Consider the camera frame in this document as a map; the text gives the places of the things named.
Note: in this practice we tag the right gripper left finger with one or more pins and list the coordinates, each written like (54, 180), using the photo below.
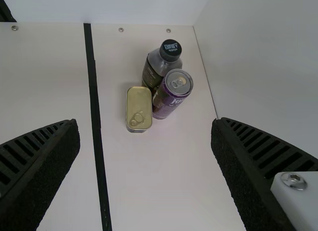
(32, 171)

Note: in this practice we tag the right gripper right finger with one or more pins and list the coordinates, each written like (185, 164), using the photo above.
(256, 171)

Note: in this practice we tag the purple can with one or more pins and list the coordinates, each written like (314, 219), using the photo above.
(171, 97)

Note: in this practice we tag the gold rectangular tin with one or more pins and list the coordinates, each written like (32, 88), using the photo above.
(138, 106)

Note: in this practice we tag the dark coffee bottle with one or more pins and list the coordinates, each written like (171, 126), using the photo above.
(154, 67)

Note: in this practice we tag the black strip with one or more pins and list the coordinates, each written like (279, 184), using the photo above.
(95, 116)

